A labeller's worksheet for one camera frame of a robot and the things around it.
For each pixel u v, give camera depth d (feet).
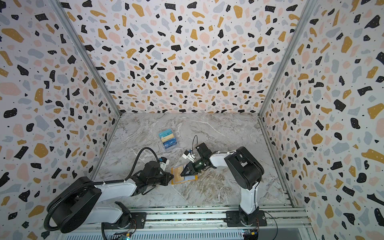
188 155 2.81
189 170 2.65
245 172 1.68
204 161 2.45
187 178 2.81
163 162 2.65
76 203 1.39
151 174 2.32
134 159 3.15
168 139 3.29
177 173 2.89
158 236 2.30
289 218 2.51
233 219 2.43
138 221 2.39
